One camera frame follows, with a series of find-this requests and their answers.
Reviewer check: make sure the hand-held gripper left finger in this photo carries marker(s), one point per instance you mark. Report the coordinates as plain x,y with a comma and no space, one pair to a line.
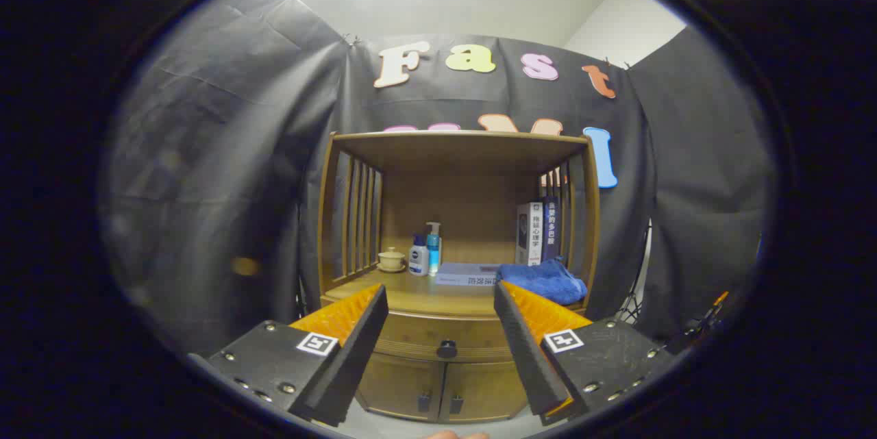
356,364

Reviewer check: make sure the wooden countertop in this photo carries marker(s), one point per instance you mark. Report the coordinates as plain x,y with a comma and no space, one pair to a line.
411,295

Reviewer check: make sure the wooden cabinet door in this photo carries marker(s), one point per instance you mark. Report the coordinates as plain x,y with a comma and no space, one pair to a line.
486,391
397,384

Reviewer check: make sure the white lotion bottle blue cap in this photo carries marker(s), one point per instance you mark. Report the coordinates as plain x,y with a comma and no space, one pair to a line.
418,261

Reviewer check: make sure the wooden cabinet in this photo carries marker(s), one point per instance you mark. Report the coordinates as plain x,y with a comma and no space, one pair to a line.
452,199

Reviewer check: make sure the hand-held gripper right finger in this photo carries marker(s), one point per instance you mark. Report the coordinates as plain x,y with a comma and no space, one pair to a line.
524,357

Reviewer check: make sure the black device with orange tip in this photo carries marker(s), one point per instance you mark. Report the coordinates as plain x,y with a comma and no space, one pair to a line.
706,321

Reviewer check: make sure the beige lidded teacup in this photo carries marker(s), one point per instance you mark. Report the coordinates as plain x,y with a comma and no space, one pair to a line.
391,261

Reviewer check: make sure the blue folded towel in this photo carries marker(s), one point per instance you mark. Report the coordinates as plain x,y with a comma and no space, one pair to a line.
541,281

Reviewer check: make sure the blue pump bottle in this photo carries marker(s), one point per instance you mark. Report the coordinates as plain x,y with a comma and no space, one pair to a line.
434,247

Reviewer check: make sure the wooden drawer with black knob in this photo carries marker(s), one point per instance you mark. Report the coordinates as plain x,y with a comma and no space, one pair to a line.
425,336

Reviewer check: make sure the upright white grey book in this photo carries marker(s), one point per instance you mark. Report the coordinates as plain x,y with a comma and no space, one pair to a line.
529,233

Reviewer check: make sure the upright dark blue book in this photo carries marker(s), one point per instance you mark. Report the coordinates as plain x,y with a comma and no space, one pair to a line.
551,227

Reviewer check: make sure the flat white book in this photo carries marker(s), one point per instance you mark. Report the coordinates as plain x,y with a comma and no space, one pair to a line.
466,274

